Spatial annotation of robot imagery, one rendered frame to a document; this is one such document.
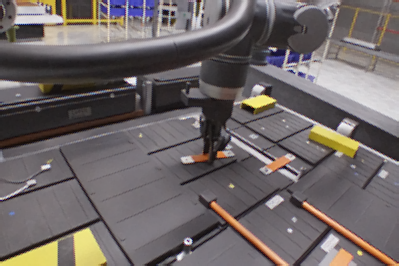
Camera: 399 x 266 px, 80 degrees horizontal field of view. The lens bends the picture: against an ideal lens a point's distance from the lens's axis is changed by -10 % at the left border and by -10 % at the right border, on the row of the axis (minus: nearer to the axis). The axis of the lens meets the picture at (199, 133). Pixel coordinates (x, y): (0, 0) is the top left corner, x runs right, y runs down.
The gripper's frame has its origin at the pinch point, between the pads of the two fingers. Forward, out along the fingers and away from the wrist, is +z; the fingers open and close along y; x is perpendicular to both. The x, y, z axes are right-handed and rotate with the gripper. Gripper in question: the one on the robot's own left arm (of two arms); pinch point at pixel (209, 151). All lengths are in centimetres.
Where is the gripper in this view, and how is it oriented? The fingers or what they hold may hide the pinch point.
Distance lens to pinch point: 69.1
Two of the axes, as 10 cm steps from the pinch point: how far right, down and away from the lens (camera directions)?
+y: -4.1, -4.8, 7.7
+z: -1.3, 8.7, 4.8
